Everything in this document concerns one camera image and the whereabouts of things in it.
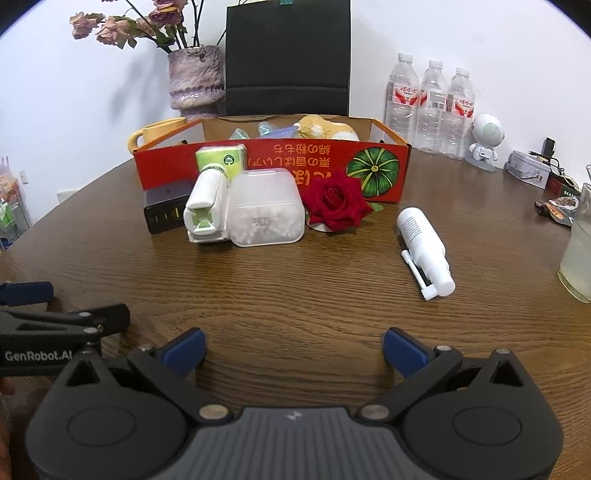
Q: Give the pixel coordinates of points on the orange and white plush toy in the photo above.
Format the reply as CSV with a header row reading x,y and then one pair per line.
x,y
323,127

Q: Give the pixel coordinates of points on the glass of pale drink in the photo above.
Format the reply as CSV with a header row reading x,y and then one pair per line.
x,y
577,258

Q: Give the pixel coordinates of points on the dried pink flowers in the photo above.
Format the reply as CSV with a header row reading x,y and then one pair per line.
x,y
111,27

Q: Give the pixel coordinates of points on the clear drinking straw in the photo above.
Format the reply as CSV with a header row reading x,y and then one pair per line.
x,y
588,175

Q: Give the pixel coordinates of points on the iridescent organza bag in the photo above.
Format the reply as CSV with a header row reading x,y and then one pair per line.
x,y
240,134

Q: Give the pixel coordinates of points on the purple textured vase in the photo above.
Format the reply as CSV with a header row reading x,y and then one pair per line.
x,y
196,78

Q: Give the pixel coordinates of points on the printed tin box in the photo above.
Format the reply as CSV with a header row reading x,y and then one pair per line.
x,y
528,168

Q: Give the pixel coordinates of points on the dark red small box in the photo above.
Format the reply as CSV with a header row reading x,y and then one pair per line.
x,y
563,184

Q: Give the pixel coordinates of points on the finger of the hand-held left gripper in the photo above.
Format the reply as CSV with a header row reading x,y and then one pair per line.
x,y
69,321
27,293

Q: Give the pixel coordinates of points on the purple knitted pouch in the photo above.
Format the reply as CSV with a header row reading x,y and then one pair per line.
x,y
286,132

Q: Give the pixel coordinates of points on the green tissue packet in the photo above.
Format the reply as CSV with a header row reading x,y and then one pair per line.
x,y
221,159

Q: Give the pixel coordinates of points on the black plug adapter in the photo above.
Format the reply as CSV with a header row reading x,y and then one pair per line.
x,y
549,146

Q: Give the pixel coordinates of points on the red cardboard box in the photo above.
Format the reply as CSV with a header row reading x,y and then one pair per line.
x,y
397,184

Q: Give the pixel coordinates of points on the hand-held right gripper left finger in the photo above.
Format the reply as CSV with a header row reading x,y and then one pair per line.
x,y
187,350

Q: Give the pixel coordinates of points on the black paper bag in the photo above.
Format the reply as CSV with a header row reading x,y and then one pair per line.
x,y
286,50

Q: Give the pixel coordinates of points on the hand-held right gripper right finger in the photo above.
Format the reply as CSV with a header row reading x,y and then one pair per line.
x,y
404,350

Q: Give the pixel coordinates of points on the white spray bottle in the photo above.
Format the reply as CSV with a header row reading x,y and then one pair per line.
x,y
420,235

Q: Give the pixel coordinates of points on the yellow mug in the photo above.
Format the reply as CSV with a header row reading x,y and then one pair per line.
x,y
159,131

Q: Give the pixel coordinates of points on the clear water bottle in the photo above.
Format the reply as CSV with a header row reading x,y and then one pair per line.
x,y
431,106
459,110
402,97

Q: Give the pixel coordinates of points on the person's left hand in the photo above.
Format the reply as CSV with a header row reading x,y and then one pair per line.
x,y
5,386

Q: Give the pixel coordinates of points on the white and green dispenser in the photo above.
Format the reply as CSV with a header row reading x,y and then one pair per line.
x,y
203,194

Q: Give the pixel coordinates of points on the red artificial rose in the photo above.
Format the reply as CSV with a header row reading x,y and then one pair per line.
x,y
337,203

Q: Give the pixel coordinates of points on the translucent plastic box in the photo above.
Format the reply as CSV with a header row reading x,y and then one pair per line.
x,y
263,198

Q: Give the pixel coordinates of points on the crumpled snack wrapper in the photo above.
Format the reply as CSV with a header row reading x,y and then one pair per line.
x,y
558,210

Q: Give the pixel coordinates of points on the black charging block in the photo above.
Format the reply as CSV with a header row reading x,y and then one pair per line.
x,y
166,203

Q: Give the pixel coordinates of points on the white robot figure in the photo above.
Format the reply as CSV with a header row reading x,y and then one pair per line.
x,y
488,131

